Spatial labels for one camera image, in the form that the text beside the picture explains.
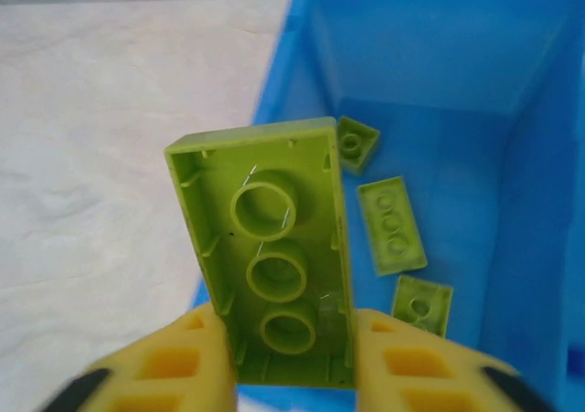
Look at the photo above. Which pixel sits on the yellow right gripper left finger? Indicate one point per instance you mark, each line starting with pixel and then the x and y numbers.
pixel 173 366

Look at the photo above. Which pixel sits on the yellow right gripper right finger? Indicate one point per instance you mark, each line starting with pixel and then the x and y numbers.
pixel 420 366

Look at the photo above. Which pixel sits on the small green lego brick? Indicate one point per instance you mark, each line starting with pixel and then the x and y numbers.
pixel 356 144
pixel 422 304

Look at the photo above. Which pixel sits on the blue plastic bin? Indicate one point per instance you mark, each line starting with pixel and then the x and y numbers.
pixel 434 55

